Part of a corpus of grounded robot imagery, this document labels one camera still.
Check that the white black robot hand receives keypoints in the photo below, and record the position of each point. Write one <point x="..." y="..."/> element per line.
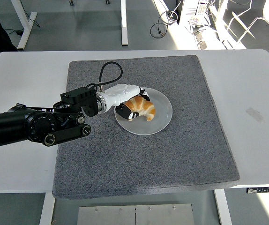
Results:
<point x="120" y="93"/>

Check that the golden croissant bread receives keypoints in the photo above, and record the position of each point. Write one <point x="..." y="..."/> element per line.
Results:
<point x="144" y="107"/>

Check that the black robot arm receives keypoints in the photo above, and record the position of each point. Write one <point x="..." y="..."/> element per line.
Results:
<point x="31" y="124"/>

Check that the pale grey round plate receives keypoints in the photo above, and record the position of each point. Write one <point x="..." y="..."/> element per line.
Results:
<point x="160" y="117"/>

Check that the grey metal plate with screws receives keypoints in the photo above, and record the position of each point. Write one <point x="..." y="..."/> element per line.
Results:
<point x="165" y="214"/>
<point x="106" y="215"/>

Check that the white desk leg with foot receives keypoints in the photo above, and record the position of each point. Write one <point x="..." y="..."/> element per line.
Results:
<point x="24" y="30"/>

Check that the grey speckled table mat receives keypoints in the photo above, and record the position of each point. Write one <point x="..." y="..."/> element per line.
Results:
<point x="148" y="152"/>

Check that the white narrow desk leg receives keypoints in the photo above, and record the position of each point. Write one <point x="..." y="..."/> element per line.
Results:
<point x="124" y="23"/>

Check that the white power strip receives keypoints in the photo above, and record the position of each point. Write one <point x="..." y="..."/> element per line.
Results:
<point x="203" y="43"/>

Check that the white computer tower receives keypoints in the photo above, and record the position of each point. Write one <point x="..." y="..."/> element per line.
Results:
<point x="194" y="10"/>

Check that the grey tape patch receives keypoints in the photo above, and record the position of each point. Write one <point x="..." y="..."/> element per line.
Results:
<point x="255" y="114"/>

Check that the white table leg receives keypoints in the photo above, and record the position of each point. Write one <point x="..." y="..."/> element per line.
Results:
<point x="46" y="209"/>
<point x="223" y="207"/>

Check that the black table control panel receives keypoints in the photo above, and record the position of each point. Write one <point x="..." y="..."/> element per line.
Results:
<point x="265" y="189"/>

